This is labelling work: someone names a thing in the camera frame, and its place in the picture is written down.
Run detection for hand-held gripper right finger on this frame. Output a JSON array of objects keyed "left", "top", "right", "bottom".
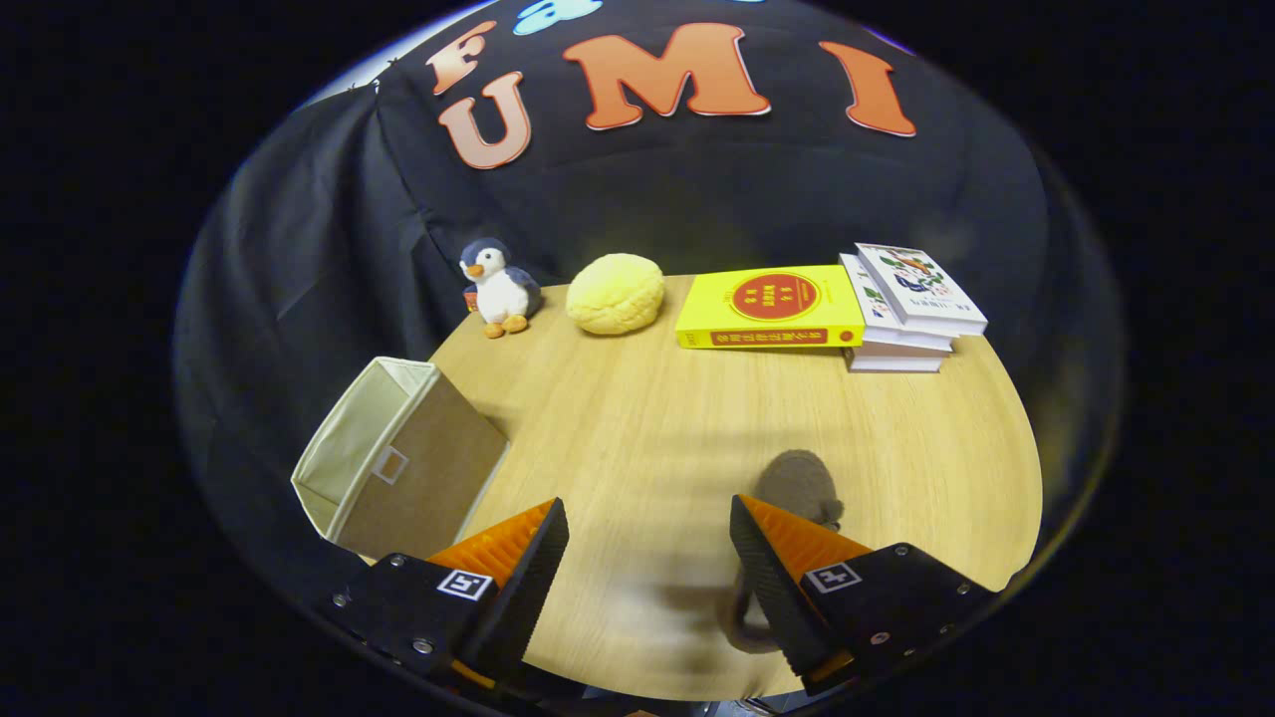
[{"left": 730, "top": 494, "right": 997, "bottom": 696}]

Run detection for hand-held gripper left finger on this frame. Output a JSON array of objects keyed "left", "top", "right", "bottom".
[{"left": 319, "top": 497, "right": 571, "bottom": 690}]

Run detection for beige fabric storage box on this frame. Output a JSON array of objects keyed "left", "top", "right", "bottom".
[{"left": 291, "top": 357, "right": 511, "bottom": 561}]

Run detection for yellow book with red circle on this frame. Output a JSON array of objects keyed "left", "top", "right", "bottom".
[{"left": 675, "top": 265, "right": 866, "bottom": 351}]

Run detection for blue white penguin plush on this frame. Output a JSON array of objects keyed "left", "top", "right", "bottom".
[{"left": 459, "top": 238, "right": 544, "bottom": 340}]

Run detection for yellow plush bun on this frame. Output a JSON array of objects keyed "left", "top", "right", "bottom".
[{"left": 566, "top": 253, "right": 666, "bottom": 336}]

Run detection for white illustrated book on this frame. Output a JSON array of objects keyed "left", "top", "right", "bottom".
[{"left": 855, "top": 243, "right": 988, "bottom": 337}]

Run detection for black backdrop cloth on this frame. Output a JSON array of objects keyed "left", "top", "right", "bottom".
[{"left": 174, "top": 0, "right": 1127, "bottom": 638}]

